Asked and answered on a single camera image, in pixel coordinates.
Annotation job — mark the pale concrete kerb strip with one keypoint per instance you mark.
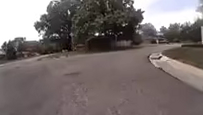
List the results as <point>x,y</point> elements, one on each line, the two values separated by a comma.
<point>187,74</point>

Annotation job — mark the vehicle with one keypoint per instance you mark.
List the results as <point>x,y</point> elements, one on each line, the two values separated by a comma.
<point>162,40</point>

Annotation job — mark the grey asphalt road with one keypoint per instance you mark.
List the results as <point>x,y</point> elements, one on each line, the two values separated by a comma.
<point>97,87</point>

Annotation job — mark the huge spreading tree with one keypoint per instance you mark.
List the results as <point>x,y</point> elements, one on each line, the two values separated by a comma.
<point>97,17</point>

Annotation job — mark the grass lawn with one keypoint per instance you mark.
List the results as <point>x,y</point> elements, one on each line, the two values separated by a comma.
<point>196,57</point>

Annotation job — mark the dark wooden fence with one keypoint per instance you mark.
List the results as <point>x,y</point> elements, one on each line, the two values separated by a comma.
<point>104,44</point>

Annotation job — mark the row of trees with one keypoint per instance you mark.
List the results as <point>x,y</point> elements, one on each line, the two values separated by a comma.
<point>181,32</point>

